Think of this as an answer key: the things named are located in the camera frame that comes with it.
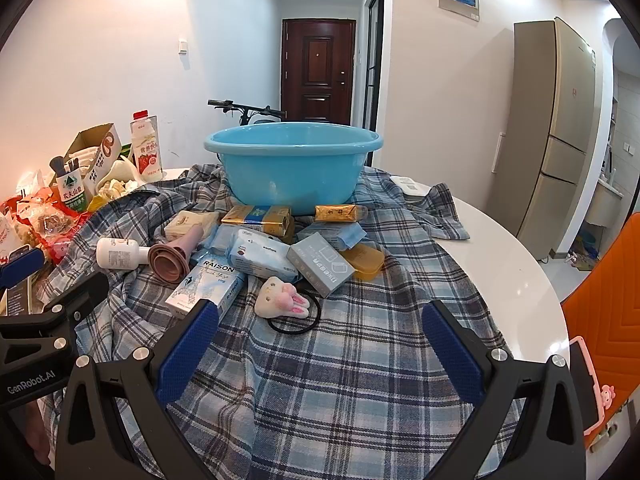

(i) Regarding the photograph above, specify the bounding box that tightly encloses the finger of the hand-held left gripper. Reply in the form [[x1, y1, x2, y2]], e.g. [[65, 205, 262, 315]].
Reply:
[[0, 272, 110, 358], [0, 247, 47, 317]]

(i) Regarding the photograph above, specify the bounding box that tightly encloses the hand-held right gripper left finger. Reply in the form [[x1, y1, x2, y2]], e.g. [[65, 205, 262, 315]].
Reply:
[[55, 298, 221, 480]]

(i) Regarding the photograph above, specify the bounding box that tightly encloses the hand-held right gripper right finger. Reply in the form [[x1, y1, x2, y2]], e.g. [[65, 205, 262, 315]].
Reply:
[[421, 300, 587, 480]]

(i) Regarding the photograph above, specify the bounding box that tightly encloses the light blue cardboard box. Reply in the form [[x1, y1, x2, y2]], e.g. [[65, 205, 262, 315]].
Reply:
[[165, 252, 247, 318]]

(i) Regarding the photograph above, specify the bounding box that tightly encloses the pink funnel-shaped cup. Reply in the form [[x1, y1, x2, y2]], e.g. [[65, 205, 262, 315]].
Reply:
[[148, 223, 206, 286]]

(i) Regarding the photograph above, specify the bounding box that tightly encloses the grey cardboard box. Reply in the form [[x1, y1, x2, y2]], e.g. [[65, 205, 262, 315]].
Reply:
[[286, 232, 356, 298]]

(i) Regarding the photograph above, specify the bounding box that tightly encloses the blue plastic basin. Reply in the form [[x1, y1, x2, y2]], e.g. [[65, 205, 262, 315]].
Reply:
[[203, 122, 385, 217]]

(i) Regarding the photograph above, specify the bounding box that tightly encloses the pile of snack packets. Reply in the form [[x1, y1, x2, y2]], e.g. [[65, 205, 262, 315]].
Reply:
[[0, 172, 96, 266]]

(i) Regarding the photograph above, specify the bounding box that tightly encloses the small white bottle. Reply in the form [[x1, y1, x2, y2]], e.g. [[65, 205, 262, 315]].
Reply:
[[96, 236, 151, 271]]

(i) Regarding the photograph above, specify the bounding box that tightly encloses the green label bottle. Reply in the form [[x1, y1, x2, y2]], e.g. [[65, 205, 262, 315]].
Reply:
[[54, 170, 90, 213]]

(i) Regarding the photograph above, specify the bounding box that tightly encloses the blue plaid shirt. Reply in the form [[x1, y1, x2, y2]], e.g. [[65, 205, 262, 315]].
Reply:
[[37, 164, 526, 480]]

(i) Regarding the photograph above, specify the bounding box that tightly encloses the beige soft packet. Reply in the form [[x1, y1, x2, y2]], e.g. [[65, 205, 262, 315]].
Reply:
[[165, 211, 221, 242]]

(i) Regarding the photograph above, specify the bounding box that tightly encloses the wet wipes pack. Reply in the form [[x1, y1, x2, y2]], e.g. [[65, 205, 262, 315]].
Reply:
[[227, 228, 298, 281]]

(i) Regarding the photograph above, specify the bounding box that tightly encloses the amber plastic case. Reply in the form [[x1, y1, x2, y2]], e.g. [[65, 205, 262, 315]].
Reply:
[[341, 243, 385, 281]]

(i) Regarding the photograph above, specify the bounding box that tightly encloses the open cardboard box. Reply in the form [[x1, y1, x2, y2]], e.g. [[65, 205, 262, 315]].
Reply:
[[62, 122, 123, 196]]

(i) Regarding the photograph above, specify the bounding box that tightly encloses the strawberry milk bottle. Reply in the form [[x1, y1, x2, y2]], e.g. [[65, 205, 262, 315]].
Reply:
[[130, 110, 165, 183]]

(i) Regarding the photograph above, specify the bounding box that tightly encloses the gold and blue cigarette pack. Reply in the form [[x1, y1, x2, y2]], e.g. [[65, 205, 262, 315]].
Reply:
[[221, 204, 296, 241]]

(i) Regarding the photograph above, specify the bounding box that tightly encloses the orange quilted chair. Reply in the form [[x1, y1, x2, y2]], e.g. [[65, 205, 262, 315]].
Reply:
[[560, 212, 640, 456]]

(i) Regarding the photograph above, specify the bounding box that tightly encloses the white flat device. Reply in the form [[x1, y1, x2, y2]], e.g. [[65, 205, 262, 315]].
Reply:
[[389, 176, 431, 198]]

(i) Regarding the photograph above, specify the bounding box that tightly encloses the white sink cabinet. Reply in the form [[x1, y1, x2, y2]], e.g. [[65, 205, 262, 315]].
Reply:
[[586, 180, 626, 231]]

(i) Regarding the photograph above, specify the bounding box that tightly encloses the beige refrigerator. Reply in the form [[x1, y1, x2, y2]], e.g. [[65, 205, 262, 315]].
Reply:
[[514, 16, 597, 261]]

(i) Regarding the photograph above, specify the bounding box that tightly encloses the black framed glass door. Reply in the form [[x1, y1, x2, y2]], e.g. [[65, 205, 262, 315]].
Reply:
[[362, 0, 386, 133]]

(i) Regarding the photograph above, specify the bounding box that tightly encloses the brown entrance door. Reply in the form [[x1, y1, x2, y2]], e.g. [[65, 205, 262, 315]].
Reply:
[[281, 18, 357, 126]]

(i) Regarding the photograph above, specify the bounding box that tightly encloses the bunny hair tie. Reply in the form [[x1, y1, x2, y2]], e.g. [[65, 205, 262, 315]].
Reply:
[[254, 276, 322, 333]]

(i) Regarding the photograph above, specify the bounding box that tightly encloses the white wall-mounted box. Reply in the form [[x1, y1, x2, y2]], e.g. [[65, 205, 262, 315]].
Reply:
[[492, 131, 507, 175]]

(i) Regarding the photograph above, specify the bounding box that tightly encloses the bicycle handlebar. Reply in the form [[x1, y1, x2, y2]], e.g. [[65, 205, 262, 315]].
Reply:
[[207, 99, 287, 126]]

